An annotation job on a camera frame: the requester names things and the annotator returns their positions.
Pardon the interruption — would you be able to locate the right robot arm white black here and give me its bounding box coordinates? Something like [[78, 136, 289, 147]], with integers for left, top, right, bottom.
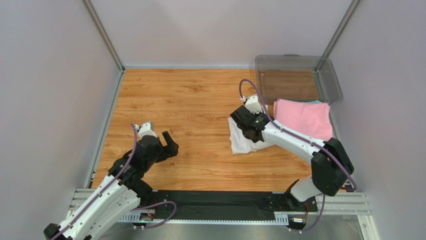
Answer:
[[230, 105, 355, 202]]

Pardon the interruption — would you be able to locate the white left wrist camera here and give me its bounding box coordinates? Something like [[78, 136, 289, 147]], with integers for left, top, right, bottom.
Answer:
[[134, 121, 158, 139]]

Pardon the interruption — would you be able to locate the pink folded t shirt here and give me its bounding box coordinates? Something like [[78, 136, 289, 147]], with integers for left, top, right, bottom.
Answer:
[[273, 99, 333, 140]]

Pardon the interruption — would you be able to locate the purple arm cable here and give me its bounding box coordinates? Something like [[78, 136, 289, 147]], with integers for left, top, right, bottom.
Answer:
[[238, 78, 358, 233], [49, 123, 177, 240]]

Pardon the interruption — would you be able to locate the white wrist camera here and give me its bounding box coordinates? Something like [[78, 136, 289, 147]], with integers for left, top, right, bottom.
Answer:
[[240, 94, 264, 114], [134, 121, 158, 139]]

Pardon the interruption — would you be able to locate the white t shirt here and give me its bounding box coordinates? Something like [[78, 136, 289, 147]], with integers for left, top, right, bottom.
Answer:
[[228, 117, 272, 155]]

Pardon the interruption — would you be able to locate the clear grey plastic bin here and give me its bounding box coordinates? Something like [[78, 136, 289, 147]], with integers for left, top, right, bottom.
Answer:
[[254, 54, 343, 105]]

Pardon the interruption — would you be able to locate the aluminium frame rail front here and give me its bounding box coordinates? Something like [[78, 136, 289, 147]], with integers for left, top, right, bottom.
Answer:
[[57, 187, 379, 240]]

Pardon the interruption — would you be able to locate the left aluminium frame post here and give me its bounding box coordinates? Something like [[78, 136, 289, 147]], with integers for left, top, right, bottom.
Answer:
[[81, 0, 126, 73]]

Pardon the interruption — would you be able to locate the aluminium frame post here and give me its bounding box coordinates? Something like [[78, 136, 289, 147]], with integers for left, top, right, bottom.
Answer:
[[314, 0, 363, 71], [81, 0, 126, 73]]

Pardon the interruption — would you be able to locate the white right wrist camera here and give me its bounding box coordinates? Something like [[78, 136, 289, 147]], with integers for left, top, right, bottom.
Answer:
[[240, 94, 264, 114]]

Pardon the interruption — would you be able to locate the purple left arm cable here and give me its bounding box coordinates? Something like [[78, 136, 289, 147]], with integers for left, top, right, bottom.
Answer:
[[49, 123, 177, 240]]

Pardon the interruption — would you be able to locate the right aluminium frame post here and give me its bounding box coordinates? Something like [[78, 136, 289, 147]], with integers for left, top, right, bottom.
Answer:
[[314, 0, 363, 71]]

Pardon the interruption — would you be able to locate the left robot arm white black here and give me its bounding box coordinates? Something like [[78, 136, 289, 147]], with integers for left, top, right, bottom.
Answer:
[[43, 131, 179, 240]]

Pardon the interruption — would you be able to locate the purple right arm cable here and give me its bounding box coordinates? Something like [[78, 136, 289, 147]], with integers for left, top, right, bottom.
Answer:
[[238, 78, 358, 233]]

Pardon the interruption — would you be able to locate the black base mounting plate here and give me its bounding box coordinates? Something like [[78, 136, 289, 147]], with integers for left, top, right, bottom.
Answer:
[[140, 190, 318, 221]]

